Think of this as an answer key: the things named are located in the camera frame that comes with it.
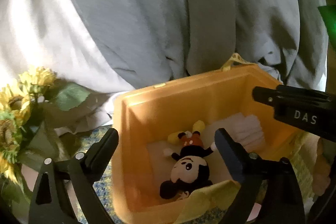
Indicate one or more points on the yellow blue plaid mat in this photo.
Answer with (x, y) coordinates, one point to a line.
(105, 187)

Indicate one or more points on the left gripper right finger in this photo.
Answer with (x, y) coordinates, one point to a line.
(282, 202)

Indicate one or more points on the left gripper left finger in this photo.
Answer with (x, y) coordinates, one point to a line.
(50, 202)

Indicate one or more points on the mickey mouse plush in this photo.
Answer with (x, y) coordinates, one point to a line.
(191, 170)

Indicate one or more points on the lilac towel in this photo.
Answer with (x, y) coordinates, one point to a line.
(245, 130)

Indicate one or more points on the grey curtain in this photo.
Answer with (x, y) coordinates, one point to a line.
(153, 41)

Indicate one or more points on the white sheer curtain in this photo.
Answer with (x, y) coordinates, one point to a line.
(50, 34)

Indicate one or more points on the orange plastic crate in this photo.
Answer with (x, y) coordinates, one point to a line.
(152, 182)

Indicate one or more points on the sunflower bouquet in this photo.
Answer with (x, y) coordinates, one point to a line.
(22, 112)

